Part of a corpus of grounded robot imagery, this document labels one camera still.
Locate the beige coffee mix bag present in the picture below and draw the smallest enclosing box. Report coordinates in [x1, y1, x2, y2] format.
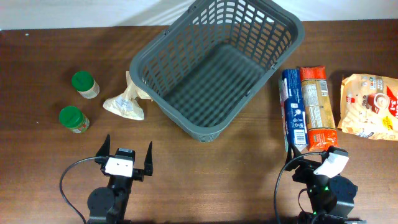
[338, 73, 397, 141]

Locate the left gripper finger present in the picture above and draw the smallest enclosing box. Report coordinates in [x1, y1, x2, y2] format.
[144, 142, 153, 176]
[96, 134, 111, 157]

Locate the orange pasta packet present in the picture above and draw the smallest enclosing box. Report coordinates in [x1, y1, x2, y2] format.
[299, 66, 338, 151]

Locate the blue tissue pack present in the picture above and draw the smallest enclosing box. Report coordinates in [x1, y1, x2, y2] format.
[279, 69, 309, 152]

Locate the green lid jar white label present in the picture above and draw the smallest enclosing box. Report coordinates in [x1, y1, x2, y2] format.
[72, 71, 100, 99]

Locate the grey plastic basket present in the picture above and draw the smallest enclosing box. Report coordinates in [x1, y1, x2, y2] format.
[129, 0, 305, 142]

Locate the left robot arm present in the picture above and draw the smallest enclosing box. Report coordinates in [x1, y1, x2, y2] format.
[87, 135, 153, 224]

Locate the green lid jar red label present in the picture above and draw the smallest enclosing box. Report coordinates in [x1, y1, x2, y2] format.
[58, 106, 90, 134]

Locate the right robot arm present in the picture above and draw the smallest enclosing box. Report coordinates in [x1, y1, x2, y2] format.
[282, 144, 367, 224]

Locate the beige paper bag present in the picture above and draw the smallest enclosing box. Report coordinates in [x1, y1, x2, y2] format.
[103, 71, 152, 121]

